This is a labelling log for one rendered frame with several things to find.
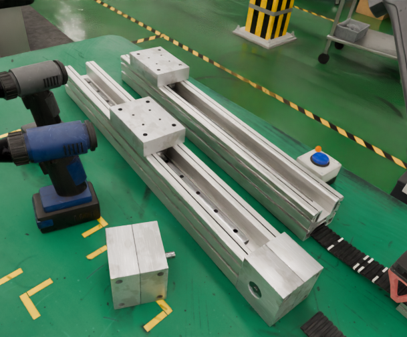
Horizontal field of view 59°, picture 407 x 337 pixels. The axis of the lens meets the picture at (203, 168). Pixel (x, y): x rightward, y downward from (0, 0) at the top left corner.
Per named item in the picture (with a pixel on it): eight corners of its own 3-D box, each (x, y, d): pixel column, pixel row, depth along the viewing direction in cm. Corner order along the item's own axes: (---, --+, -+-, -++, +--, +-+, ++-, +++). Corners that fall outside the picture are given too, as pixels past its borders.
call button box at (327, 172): (334, 182, 91) (343, 163, 87) (310, 196, 86) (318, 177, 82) (310, 164, 96) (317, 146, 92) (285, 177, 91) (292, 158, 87)
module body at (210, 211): (273, 261, 71) (283, 235, 65) (234, 287, 66) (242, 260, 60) (96, 85, 116) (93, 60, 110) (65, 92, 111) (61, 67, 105)
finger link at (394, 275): (371, 291, 65) (393, 261, 59) (391, 273, 69) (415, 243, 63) (405, 321, 62) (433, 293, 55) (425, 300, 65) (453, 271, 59)
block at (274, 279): (315, 290, 67) (332, 260, 61) (269, 327, 61) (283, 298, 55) (281, 256, 72) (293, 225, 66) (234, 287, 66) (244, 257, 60)
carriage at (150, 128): (184, 151, 85) (186, 128, 81) (143, 166, 80) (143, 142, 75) (149, 118, 94) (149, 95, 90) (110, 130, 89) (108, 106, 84)
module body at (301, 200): (331, 222, 81) (344, 195, 75) (302, 241, 76) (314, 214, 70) (147, 73, 126) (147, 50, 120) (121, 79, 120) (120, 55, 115)
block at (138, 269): (180, 296, 63) (183, 265, 57) (113, 309, 60) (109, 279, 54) (168, 250, 71) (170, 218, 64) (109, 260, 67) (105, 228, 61)
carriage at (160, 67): (188, 87, 109) (189, 66, 105) (157, 95, 104) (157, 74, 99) (160, 66, 118) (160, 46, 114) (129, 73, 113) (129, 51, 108)
